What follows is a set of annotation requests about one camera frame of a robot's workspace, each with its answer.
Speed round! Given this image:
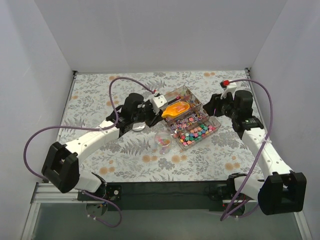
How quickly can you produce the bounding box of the silver round jar lid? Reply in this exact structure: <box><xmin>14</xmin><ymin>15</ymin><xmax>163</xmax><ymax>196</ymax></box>
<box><xmin>132</xmin><ymin>122</ymin><xmax>146</xmax><ymax>132</ymax></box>

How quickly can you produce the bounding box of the clear compartment candy box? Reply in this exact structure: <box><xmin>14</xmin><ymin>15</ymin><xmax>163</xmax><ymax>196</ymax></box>
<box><xmin>162</xmin><ymin>85</ymin><xmax>221</xmax><ymax>151</ymax></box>

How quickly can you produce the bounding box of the clear plastic jar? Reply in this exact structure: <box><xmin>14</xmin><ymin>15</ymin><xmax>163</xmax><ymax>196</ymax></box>
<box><xmin>154</xmin><ymin>131</ymin><xmax>172</xmax><ymax>155</ymax></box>

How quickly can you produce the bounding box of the yellow plastic scoop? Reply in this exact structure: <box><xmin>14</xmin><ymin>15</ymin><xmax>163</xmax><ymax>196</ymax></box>
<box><xmin>161</xmin><ymin>101</ymin><xmax>190</xmax><ymax>118</ymax></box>

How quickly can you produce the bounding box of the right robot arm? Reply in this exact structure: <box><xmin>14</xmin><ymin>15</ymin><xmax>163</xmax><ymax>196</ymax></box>
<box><xmin>203</xmin><ymin>90</ymin><xmax>307</xmax><ymax>215</ymax></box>

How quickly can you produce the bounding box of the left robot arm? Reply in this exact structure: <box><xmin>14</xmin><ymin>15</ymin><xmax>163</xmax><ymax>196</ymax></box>
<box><xmin>41</xmin><ymin>93</ymin><xmax>167</xmax><ymax>200</ymax></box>

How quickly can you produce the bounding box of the floral patterned table mat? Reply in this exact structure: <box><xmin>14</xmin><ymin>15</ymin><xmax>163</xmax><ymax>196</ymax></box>
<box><xmin>57</xmin><ymin>70</ymin><xmax>263</xmax><ymax>182</ymax></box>

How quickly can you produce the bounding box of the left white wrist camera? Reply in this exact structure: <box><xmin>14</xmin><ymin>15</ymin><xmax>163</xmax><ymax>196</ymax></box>
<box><xmin>150</xmin><ymin>91</ymin><xmax>168</xmax><ymax>115</ymax></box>

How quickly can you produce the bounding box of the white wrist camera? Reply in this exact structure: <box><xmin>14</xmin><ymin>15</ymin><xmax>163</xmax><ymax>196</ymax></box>
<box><xmin>220</xmin><ymin>80</ymin><xmax>237</xmax><ymax>99</ymax></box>
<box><xmin>150</xmin><ymin>91</ymin><xmax>168</xmax><ymax>115</ymax></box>

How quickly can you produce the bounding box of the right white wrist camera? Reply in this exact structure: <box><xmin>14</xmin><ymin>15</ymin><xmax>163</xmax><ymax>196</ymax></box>
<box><xmin>220</xmin><ymin>80</ymin><xmax>237</xmax><ymax>99</ymax></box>

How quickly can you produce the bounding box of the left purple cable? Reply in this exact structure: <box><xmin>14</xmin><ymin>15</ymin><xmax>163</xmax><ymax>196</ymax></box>
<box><xmin>23</xmin><ymin>76</ymin><xmax>157</xmax><ymax>228</ymax></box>

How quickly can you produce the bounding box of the purple cable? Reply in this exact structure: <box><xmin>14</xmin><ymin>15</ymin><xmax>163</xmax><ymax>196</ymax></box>
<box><xmin>23</xmin><ymin>76</ymin><xmax>157</xmax><ymax>228</ymax></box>
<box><xmin>219</xmin><ymin>78</ymin><xmax>273</xmax><ymax>222</ymax></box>

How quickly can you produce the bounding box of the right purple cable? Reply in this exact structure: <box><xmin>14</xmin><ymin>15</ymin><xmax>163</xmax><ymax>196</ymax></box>
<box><xmin>219</xmin><ymin>78</ymin><xmax>273</xmax><ymax>222</ymax></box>

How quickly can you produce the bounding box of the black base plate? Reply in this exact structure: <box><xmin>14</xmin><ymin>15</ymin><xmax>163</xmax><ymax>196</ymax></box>
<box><xmin>77</xmin><ymin>181</ymin><xmax>257</xmax><ymax>212</ymax></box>

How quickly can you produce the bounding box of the aluminium frame rail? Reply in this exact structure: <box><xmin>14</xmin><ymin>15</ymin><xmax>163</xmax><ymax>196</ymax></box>
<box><xmin>21</xmin><ymin>181</ymin><xmax>312</xmax><ymax>240</ymax></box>

